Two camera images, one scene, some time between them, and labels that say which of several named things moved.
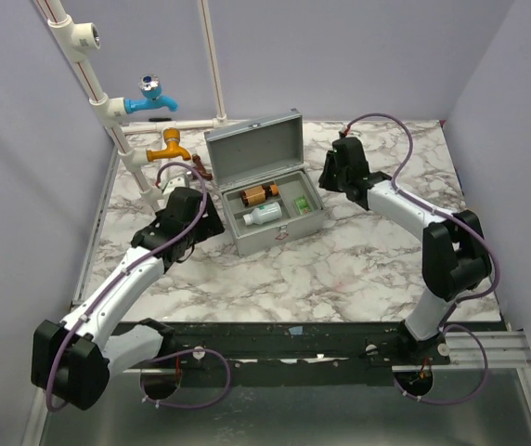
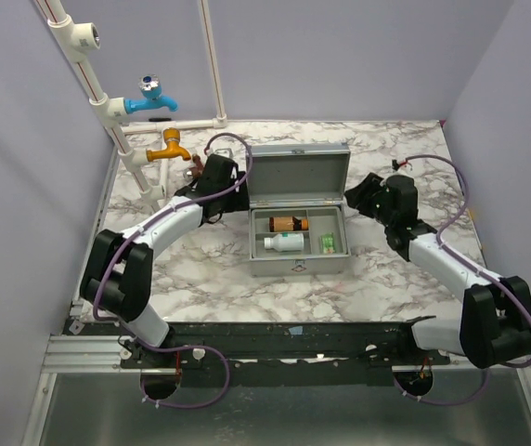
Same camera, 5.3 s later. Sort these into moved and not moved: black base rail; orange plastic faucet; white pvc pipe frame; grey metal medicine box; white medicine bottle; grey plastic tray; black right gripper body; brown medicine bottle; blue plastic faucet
Moved: black right gripper body; white medicine bottle; brown medicine bottle; grey metal medicine box; grey plastic tray
Not moved: orange plastic faucet; blue plastic faucet; white pvc pipe frame; black base rail
